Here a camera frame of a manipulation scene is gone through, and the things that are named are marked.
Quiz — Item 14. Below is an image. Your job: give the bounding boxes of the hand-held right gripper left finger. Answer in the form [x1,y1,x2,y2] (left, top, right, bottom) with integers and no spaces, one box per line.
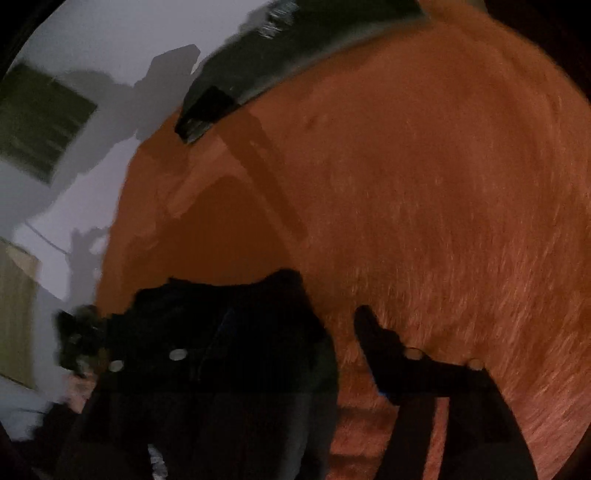
[60,295,238,480]

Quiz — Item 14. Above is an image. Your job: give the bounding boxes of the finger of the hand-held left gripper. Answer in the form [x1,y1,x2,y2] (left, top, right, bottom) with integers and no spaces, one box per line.
[54,305,110,378]

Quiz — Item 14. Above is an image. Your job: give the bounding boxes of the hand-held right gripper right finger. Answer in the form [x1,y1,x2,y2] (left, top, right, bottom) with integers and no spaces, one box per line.
[353,305,540,480]

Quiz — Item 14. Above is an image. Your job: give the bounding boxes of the black printed garment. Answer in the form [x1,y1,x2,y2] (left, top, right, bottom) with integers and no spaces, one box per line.
[108,269,340,480]

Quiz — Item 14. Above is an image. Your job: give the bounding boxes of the light wooden board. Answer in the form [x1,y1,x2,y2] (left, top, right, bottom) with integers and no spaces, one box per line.
[0,237,41,387]

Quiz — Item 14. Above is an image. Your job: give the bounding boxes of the orange fleece blanket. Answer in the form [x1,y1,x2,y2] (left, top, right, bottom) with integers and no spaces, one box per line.
[55,0,591,480]

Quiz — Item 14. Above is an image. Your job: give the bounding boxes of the dark rectangular panel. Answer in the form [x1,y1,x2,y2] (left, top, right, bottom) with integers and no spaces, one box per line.
[0,62,99,184]

